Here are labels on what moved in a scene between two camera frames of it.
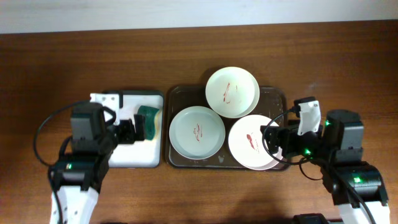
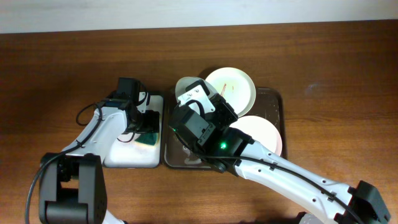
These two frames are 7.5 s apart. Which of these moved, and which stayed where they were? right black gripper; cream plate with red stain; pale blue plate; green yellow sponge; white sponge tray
Moved: pale blue plate; right black gripper; green yellow sponge
Stayed: cream plate with red stain; white sponge tray
